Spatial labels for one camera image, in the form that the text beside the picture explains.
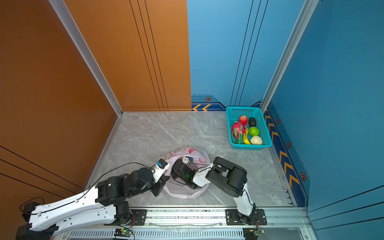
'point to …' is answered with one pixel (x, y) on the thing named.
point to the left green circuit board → (124, 232)
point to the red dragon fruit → (237, 132)
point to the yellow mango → (246, 139)
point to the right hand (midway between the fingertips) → (163, 162)
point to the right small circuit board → (252, 233)
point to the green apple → (253, 131)
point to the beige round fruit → (256, 140)
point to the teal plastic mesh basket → (233, 114)
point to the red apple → (243, 119)
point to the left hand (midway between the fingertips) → (170, 177)
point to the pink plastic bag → (196, 159)
